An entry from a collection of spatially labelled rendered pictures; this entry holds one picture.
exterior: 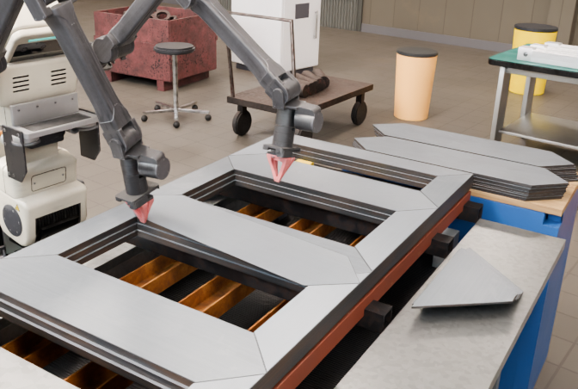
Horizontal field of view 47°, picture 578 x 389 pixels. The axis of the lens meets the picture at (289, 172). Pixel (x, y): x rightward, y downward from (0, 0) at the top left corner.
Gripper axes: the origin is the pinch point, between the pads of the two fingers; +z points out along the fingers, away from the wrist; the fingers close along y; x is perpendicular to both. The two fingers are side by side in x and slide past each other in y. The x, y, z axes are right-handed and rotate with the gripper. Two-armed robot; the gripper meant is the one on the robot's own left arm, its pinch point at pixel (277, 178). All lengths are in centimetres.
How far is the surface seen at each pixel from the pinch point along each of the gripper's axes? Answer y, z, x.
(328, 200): 20.1, 6.6, -6.5
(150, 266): -17.6, 29.1, 25.6
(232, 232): -16.3, 13.5, 1.2
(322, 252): -12.4, 12.8, -23.1
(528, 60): 330, -62, 9
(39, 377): -98, 15, -26
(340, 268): -17.1, 14.1, -30.4
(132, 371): -66, 30, -14
